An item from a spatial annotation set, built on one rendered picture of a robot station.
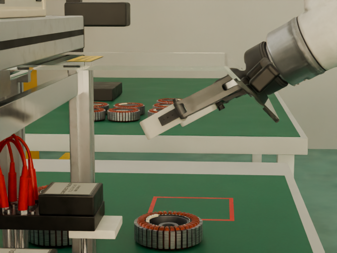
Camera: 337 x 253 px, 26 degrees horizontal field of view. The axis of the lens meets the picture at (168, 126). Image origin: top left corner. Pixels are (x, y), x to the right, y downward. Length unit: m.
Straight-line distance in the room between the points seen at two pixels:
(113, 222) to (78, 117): 0.22
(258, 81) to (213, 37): 5.06
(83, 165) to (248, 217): 0.42
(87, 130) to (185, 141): 1.18
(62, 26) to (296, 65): 0.34
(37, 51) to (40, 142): 1.46
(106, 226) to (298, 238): 0.48
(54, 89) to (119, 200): 0.65
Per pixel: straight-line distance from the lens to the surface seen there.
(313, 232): 1.28
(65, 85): 0.89
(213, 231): 1.26
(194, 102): 1.04
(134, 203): 1.44
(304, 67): 1.05
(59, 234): 1.17
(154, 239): 1.15
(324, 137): 6.03
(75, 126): 1.02
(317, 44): 1.03
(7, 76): 0.86
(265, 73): 0.84
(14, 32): 0.71
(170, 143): 2.18
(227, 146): 2.18
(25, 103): 0.72
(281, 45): 1.05
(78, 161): 1.03
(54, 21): 0.87
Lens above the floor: 1.13
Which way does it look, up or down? 9 degrees down
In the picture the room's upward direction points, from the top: straight up
